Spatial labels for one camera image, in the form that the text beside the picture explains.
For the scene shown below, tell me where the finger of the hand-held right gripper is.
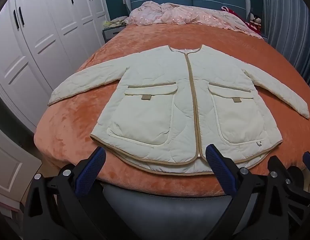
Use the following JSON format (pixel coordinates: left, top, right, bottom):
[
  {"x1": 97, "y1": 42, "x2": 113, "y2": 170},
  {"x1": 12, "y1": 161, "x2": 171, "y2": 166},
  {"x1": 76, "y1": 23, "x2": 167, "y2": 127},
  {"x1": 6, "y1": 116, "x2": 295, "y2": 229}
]
[
  {"x1": 302, "y1": 151, "x2": 310, "y2": 198},
  {"x1": 267, "y1": 155, "x2": 304, "y2": 188}
]

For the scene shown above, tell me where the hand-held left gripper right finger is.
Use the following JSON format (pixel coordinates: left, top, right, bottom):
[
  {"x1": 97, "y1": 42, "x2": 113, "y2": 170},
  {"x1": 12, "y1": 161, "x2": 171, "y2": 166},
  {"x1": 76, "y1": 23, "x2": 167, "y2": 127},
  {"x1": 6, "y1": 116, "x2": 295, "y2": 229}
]
[{"x1": 195, "y1": 144, "x2": 290, "y2": 240}]

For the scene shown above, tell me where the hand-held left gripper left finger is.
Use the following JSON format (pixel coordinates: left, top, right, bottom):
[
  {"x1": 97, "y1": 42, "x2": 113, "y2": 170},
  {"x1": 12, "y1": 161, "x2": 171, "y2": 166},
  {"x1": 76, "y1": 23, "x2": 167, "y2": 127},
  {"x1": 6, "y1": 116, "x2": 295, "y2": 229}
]
[{"x1": 24, "y1": 146, "x2": 136, "y2": 240}]

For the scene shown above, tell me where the cream quilted jacket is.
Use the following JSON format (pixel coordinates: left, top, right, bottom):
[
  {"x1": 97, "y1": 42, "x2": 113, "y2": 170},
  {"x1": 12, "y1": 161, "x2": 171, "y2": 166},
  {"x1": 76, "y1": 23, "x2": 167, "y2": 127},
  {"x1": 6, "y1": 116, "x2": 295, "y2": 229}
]
[{"x1": 47, "y1": 44, "x2": 310, "y2": 175}]

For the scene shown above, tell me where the orange plush blanket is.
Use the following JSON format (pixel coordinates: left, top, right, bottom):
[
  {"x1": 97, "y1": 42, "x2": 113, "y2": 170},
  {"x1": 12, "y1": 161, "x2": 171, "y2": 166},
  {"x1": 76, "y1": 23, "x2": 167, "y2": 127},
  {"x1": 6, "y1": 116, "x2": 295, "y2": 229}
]
[{"x1": 34, "y1": 21, "x2": 310, "y2": 198}]

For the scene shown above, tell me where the grey bed footboard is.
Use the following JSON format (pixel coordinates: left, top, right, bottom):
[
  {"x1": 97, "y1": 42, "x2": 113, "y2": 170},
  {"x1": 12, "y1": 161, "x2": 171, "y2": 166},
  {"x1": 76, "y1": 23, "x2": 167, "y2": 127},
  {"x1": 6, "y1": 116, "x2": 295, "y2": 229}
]
[{"x1": 102, "y1": 184, "x2": 233, "y2": 240}]

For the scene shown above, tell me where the white panel door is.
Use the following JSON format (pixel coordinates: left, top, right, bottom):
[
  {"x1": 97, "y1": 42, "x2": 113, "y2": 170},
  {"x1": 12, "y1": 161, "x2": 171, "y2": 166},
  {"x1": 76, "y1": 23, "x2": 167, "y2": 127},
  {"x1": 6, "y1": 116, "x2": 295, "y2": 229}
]
[{"x1": 0, "y1": 125, "x2": 43, "y2": 205}]

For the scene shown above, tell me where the white wardrobe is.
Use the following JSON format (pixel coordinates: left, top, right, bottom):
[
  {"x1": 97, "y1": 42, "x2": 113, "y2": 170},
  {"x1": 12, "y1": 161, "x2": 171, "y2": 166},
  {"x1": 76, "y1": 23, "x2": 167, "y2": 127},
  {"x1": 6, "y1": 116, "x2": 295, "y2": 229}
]
[{"x1": 0, "y1": 0, "x2": 110, "y2": 130}]

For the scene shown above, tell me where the grey nightstand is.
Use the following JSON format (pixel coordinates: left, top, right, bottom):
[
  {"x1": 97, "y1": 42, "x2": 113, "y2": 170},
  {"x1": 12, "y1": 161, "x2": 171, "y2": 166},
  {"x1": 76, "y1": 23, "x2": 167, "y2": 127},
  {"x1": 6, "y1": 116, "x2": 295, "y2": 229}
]
[{"x1": 102, "y1": 22, "x2": 127, "y2": 43}]

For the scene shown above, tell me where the red cloth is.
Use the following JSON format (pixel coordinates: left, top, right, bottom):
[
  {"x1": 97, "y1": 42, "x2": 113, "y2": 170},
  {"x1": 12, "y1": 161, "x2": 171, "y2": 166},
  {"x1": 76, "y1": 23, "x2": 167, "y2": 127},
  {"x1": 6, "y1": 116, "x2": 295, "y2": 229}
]
[{"x1": 221, "y1": 6, "x2": 261, "y2": 33}]

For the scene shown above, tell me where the grey-blue curtain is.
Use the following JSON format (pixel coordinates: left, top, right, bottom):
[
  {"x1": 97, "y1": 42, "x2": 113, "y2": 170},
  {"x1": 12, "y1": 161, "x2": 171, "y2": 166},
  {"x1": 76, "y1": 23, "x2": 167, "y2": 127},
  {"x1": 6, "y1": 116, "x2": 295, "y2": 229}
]
[{"x1": 261, "y1": 0, "x2": 310, "y2": 85}]

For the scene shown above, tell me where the pale yellow cloth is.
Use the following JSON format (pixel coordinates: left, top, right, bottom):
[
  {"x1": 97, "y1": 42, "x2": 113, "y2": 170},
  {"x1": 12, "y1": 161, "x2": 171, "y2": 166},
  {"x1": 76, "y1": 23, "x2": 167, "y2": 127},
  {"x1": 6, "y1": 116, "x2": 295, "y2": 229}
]
[{"x1": 102, "y1": 16, "x2": 128, "y2": 28}]

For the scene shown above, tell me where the pink floral quilt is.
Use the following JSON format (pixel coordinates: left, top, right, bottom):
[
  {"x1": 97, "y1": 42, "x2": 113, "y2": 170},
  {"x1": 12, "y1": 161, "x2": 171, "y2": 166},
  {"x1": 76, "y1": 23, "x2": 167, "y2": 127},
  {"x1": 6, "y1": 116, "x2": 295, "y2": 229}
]
[{"x1": 124, "y1": 1, "x2": 264, "y2": 39}]

